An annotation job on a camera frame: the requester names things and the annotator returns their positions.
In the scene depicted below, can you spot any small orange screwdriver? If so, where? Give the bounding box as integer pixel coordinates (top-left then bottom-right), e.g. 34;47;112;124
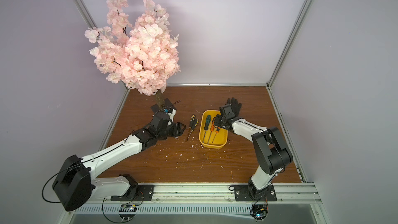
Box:
211;126;221;143

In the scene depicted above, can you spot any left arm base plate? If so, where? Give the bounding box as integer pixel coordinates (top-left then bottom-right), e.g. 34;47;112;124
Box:
110;184;154;202

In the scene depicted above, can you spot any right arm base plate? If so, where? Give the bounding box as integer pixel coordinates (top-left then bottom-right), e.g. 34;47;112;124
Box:
229;184;277;202

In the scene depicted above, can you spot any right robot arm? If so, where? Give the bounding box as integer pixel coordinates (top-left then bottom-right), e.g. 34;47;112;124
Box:
215;98;294;199

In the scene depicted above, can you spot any aluminium front rail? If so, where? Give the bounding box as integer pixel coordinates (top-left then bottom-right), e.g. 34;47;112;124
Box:
105;183;322;204

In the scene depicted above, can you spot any yellow black striped screwdriver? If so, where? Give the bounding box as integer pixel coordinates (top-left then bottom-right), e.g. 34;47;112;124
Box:
189;115;196;129

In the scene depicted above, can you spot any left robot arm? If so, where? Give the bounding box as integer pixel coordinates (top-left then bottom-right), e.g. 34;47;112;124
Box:
51;109;187;212

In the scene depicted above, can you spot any large green black screwdriver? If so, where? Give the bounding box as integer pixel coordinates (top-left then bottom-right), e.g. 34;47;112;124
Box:
203;115;211;142

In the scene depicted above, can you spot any yellow plastic storage box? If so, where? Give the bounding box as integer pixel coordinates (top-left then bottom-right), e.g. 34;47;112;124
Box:
199;110;228;149

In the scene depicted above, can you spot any pink artificial blossom tree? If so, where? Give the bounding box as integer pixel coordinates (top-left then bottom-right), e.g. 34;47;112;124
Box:
85;0;180;109

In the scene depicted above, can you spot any black work glove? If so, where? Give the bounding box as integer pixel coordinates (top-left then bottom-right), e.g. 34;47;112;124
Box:
227;97;242;117

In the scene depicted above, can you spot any controller board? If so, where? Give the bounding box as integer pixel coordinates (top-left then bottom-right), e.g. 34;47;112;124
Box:
119;204;137;222
250;204;268;221

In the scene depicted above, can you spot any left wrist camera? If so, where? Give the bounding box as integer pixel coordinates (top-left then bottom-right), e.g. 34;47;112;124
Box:
163;107;176;121

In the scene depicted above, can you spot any left controller board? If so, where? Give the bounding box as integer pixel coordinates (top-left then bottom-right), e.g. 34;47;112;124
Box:
119;204;137;222

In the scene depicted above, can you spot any right controller board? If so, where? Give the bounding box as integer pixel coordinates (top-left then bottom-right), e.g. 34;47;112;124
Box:
250;204;268;221

